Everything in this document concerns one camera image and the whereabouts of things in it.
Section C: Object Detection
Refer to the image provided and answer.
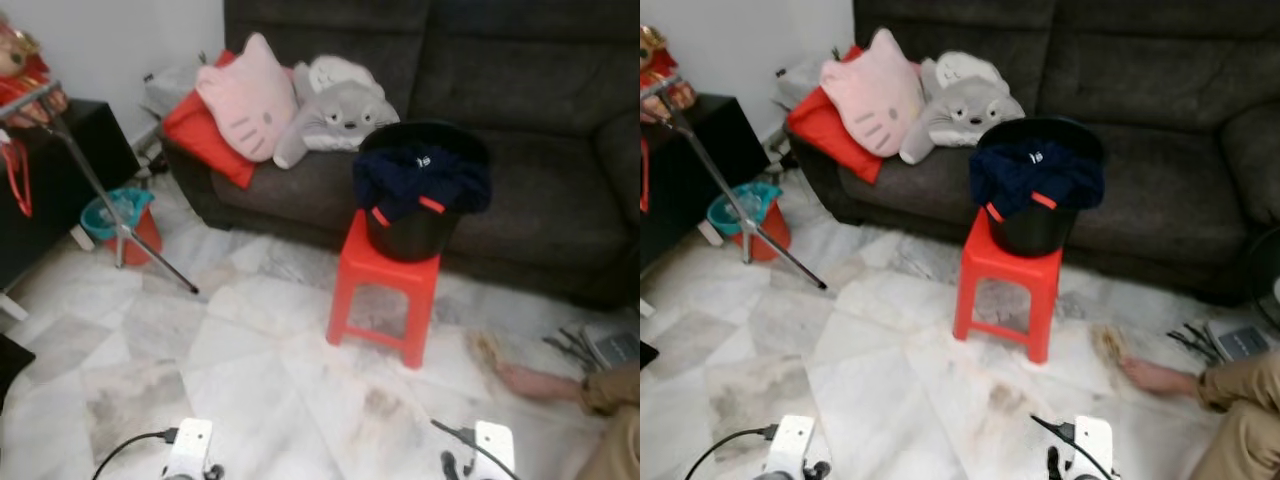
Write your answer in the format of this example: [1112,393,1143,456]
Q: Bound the navy garment with red trim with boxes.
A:
[968,141,1106,221]
[352,146,493,227]

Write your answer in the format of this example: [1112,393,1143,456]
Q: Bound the person's bare foot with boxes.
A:
[1120,356,1203,398]
[495,360,586,405]

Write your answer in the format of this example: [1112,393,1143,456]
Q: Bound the person's khaki trouser leg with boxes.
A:
[1192,350,1280,480]
[575,362,641,480]

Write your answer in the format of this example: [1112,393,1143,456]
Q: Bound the grey standing fan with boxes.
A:
[582,325,641,373]
[1205,225,1280,363]

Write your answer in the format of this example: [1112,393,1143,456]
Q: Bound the red plastic stool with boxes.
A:
[952,205,1065,365]
[326,208,443,371]

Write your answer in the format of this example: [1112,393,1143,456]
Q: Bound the black bucket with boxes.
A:
[978,115,1106,258]
[355,120,491,263]

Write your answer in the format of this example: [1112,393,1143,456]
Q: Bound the orange bin with teal liner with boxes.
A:
[706,181,791,261]
[80,187,163,267]

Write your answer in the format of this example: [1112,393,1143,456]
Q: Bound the black TV console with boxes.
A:
[640,92,771,276]
[0,98,141,321]

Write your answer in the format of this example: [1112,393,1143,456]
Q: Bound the silver metal clothes rack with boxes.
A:
[640,75,829,291]
[0,80,201,296]

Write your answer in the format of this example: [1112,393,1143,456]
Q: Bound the red cushion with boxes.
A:
[162,50,259,189]
[786,45,886,185]

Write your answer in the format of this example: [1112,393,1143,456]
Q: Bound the dark grey sofa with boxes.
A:
[160,0,641,309]
[785,0,1280,306]

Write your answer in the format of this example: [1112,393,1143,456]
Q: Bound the grey cartoon animal pillow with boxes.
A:
[272,55,401,170]
[898,50,1027,165]

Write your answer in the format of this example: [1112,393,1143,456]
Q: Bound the pink cat pillow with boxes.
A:
[194,32,299,164]
[820,28,926,159]

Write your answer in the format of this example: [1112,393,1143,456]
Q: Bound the side table with lace cloth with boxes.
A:
[770,55,836,109]
[143,65,201,121]

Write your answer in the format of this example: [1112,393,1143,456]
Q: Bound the red robed statue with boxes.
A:
[640,25,699,126]
[0,18,69,129]

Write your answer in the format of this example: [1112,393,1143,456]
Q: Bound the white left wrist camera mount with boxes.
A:
[765,415,816,480]
[165,418,214,480]

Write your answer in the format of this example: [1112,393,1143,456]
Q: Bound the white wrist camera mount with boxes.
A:
[165,418,214,480]
[765,415,816,480]
[472,421,516,480]
[1072,415,1115,480]

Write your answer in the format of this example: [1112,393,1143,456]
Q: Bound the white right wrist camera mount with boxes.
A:
[472,421,516,480]
[1072,415,1115,480]

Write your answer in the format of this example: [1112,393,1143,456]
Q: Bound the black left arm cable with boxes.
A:
[683,424,781,480]
[92,427,181,480]

